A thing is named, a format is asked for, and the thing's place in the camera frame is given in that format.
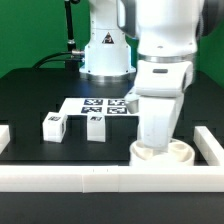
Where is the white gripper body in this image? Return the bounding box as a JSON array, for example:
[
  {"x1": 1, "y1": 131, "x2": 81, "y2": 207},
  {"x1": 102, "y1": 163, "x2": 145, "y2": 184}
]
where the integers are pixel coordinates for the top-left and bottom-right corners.
[{"x1": 134, "y1": 60, "x2": 193, "y2": 151}]

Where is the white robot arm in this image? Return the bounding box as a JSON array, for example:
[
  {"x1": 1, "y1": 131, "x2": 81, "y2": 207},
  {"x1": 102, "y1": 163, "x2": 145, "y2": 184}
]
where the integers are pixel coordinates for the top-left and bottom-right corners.
[{"x1": 80, "y1": 0, "x2": 224, "y2": 151}]

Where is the white round stool seat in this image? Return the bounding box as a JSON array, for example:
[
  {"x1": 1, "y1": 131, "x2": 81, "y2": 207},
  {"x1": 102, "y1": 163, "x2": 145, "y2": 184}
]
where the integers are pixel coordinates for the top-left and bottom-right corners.
[{"x1": 129, "y1": 139, "x2": 195, "y2": 167}]

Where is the black cable bundle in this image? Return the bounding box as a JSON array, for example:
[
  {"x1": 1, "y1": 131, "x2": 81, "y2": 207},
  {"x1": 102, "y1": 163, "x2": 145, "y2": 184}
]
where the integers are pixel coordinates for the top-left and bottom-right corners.
[{"x1": 32, "y1": 49, "x2": 86, "y2": 70}]

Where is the white U-shaped fence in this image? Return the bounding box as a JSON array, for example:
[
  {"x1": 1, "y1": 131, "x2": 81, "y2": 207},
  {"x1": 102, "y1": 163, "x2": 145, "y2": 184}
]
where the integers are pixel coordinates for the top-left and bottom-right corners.
[{"x1": 0, "y1": 126, "x2": 224, "y2": 193}]

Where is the white marker sheet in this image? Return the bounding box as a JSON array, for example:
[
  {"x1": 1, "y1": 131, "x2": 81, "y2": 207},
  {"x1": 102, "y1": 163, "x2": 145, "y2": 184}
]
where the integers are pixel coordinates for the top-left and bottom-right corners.
[{"x1": 59, "y1": 98, "x2": 137, "y2": 116}]

